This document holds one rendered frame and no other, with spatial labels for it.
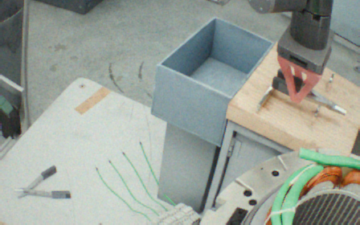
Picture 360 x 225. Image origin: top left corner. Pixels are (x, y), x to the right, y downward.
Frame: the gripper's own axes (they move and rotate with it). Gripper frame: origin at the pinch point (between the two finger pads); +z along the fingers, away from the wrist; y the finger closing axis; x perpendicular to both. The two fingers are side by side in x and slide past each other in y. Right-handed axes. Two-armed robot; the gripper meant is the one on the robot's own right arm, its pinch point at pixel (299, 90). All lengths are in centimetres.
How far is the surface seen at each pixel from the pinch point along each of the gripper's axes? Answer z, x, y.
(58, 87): 111, -114, -79
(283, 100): 2.8, -2.1, 0.1
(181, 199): 28.2, -13.6, 3.1
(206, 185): 22.1, -10.0, 2.8
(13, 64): 79, -117, -50
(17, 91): 30, -59, -2
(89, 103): 31, -41, -10
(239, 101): 2.5, -7.1, 4.2
